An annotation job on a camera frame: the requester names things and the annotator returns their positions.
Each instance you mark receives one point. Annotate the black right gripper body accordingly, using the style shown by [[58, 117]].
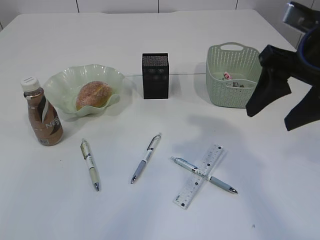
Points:
[[303, 64]]

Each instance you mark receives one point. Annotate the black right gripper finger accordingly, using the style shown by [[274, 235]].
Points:
[[272, 85], [305, 112]]

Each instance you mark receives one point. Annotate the grey paper ball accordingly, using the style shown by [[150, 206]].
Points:
[[236, 84]]

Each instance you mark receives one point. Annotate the pink paper ball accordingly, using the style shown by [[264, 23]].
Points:
[[226, 76]]

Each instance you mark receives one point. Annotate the grey grip pen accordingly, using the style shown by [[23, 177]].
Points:
[[148, 154], [192, 168]]

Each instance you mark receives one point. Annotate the clear plastic ruler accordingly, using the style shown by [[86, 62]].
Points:
[[194, 183]]

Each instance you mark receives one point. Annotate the sugared bread bun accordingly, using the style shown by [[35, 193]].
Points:
[[95, 94]]

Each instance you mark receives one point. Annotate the brown coffee drink bottle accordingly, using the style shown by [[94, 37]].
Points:
[[42, 116]]

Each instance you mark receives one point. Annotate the green plastic woven basket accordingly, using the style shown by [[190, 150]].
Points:
[[242, 63]]

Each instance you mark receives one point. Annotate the black mesh pen holder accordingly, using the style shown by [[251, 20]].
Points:
[[155, 75]]

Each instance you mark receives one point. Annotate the beige retractable pen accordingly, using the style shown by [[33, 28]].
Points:
[[88, 157]]

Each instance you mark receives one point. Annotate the green wavy glass plate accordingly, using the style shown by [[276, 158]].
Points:
[[63, 88]]

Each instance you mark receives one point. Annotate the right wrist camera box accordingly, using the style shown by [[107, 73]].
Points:
[[300, 17]]

